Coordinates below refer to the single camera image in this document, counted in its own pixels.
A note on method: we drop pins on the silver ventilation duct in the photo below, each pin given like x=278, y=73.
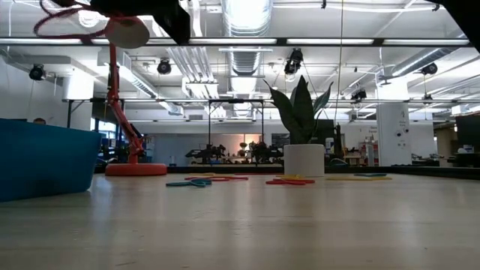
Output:
x=245, y=60

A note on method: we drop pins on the long red rubber band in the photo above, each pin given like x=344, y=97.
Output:
x=75, y=38

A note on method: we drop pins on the red desk lamp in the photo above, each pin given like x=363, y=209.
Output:
x=135, y=169

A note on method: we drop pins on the dark background monitor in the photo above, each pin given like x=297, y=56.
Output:
x=468, y=131

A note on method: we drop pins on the green plant in white pot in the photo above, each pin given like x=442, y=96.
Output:
x=303, y=161

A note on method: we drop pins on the background black robot arm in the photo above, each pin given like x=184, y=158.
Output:
x=264, y=153
x=206, y=153

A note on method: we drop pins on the black ceiling spotlight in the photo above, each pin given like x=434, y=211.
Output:
x=359, y=95
x=293, y=62
x=429, y=69
x=37, y=72
x=164, y=66

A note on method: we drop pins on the teal rubber band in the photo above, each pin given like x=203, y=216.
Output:
x=369, y=174
x=195, y=183

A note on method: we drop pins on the black beam with light strips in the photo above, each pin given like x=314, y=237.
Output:
x=378, y=41

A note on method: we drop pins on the white pillar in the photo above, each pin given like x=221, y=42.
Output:
x=393, y=123
x=78, y=90

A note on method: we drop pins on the person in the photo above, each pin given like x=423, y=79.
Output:
x=39, y=121

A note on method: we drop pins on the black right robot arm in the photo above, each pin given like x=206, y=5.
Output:
x=468, y=15

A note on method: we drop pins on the teal plastic bin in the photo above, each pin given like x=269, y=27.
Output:
x=45, y=157

